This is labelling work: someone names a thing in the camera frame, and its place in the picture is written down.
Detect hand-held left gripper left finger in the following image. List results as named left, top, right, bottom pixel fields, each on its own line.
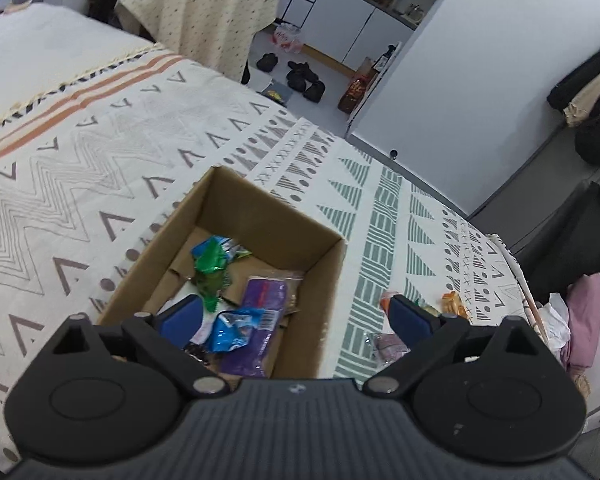
left=22, top=294, right=241, bottom=401

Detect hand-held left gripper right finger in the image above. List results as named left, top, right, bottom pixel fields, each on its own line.
left=362, top=294, right=576, bottom=401

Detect black and white snack packet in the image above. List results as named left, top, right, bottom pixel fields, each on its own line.
left=159, top=294, right=218, bottom=358

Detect dark green snack packet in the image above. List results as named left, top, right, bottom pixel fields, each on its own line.
left=194, top=259, right=233, bottom=313

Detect plain blue snack packet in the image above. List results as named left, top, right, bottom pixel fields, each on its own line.
left=206, top=309, right=282, bottom=357

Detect blue and green snack packet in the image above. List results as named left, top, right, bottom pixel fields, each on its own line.
left=191, top=236, right=252, bottom=272

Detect purple snack packet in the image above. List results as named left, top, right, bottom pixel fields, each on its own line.
left=219, top=274, right=306, bottom=377

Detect brown cardboard box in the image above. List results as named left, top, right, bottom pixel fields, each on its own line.
left=94, top=165, right=349, bottom=380

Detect pale pink candy packet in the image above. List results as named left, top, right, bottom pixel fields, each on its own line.
left=366, top=332, right=410, bottom=367

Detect long orange snack packet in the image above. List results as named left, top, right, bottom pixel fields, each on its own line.
left=441, top=291, right=475, bottom=322

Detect white plastic bag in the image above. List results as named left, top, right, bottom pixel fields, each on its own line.
left=536, top=294, right=572, bottom=353

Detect pink cloth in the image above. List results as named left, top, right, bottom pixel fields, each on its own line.
left=564, top=272, right=600, bottom=372

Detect patterned blanket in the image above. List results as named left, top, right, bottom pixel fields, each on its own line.
left=0, top=42, right=551, bottom=461

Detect black chair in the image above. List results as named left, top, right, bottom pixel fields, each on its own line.
left=516, top=181, right=600, bottom=306

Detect red drink bottle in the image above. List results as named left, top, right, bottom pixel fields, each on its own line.
left=337, top=57, right=377, bottom=114

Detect black spray bottle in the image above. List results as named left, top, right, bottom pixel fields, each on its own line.
left=374, top=44, right=397, bottom=72

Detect hanging clothes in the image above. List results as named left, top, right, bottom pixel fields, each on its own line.
left=546, top=34, right=600, bottom=166

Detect pack of water bottles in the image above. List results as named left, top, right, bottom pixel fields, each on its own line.
left=272, top=22, right=304, bottom=55

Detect white bed sheet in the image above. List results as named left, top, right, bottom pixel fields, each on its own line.
left=0, top=2, right=161, bottom=133

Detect white kitchen cabinet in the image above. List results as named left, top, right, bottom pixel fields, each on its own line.
left=279, top=0, right=417, bottom=69

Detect table with dotted tablecloth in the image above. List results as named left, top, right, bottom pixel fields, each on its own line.
left=102, top=0, right=284, bottom=85

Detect dark clothes pile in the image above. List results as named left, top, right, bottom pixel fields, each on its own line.
left=85, top=0, right=126, bottom=26

